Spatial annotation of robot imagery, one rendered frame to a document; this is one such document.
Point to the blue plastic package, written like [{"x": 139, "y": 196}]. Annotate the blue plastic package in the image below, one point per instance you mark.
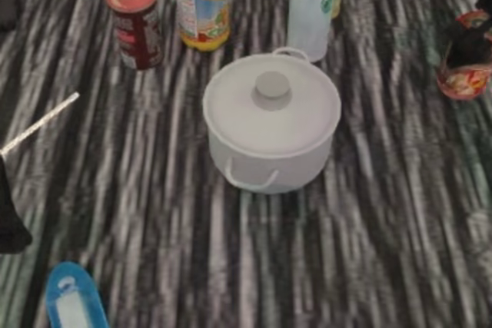
[{"x": 73, "y": 301}]

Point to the red tin can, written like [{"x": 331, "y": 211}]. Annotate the red tin can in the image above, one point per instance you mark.
[{"x": 134, "y": 28}]

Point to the thin silver rod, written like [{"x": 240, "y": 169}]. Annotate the thin silver rod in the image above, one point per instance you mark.
[{"x": 38, "y": 122}]

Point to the white kitchen pot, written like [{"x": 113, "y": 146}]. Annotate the white kitchen pot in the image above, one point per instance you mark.
[{"x": 269, "y": 168}]

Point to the white plastic bottle teal cap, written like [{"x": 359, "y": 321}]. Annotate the white plastic bottle teal cap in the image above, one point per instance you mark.
[{"x": 307, "y": 17}]

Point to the white pot lid with knob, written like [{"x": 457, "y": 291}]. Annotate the white pot lid with knob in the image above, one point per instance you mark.
[{"x": 272, "y": 113}]

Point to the yellow juice bottle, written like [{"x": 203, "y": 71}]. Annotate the yellow juice bottle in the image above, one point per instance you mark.
[{"x": 201, "y": 9}]

